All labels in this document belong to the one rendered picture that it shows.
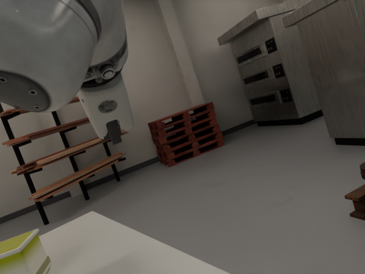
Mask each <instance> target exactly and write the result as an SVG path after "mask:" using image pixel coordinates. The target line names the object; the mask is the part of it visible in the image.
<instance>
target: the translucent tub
mask: <svg viewBox="0 0 365 274"><path fill-rule="evenodd" d="M38 232H39V229H35V230H33V231H30V232H27V233H24V234H21V235H18V236H16V237H13V238H11V239H8V240H5V241H2V242H0V274H46V273H47V271H48V270H49V268H50V262H51V260H50V258H49V256H47V255H46V253H45V251H44V248H43V245H42V243H41V241H40V238H39V236H38Z"/></svg>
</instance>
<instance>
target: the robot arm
mask: <svg viewBox="0 0 365 274"><path fill-rule="evenodd" d="M127 57H128V40H127V31H126V26H125V16H124V6H123V0H0V102H2V103H5V104H7V105H10V106H12V107H14V108H16V109H23V110H26V111H30V112H35V113H50V112H53V111H57V110H59V109H61V108H63V107H64V106H66V105H68V104H69V103H70V102H71V100H73V99H74V97H75V96H76V94H77V95H78V97H79V100H80V102H81V104H82V106H83V108H84V110H85V112H86V114H87V116H88V118H89V120H90V122H91V124H92V126H93V128H94V130H95V132H96V133H97V135H98V137H99V138H101V140H105V139H108V140H110V139H111V141H112V143H113V145H115V144H118V143H120V142H122V139H121V135H120V134H121V128H122V129H124V130H126V131H128V130H131V129H132V128H133V126H134V121H133V116H132V113H131V107H130V103H129V98H128V94H127V90H126V87H125V83H124V80H123V77H122V74H121V70H122V68H123V66H124V64H125V62H126V60H127Z"/></svg>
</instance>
